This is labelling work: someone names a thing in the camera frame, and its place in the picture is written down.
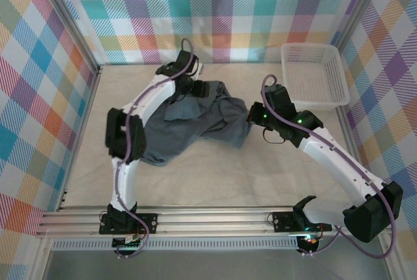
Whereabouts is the grey metal panel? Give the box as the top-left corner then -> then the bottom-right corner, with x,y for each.
42,249 -> 392,280

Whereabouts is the white slotted cable duct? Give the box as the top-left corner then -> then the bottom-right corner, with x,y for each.
51,239 -> 300,251

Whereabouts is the grey t-shirt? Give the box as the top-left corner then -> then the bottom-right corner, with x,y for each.
139,79 -> 253,167

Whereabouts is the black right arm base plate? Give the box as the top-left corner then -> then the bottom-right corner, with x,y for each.
272,210 -> 332,234

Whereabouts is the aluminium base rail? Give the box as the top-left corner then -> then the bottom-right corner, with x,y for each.
35,206 -> 395,239

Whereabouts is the circuit board with red light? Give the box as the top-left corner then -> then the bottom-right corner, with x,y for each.
298,233 -> 322,252

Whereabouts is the aluminium frame post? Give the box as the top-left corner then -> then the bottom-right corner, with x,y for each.
334,0 -> 390,51
377,234 -> 407,280
38,0 -> 100,72
31,237 -> 55,280

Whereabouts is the circuit board with green lights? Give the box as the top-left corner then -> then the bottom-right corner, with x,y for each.
111,236 -> 145,250

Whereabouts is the white plastic mesh basket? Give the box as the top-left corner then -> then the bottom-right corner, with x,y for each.
280,42 -> 351,111

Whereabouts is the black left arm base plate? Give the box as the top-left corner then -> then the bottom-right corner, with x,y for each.
98,213 -> 159,236

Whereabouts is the aluminium table side rail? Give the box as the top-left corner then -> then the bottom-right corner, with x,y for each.
335,107 -> 375,193
58,64 -> 104,212

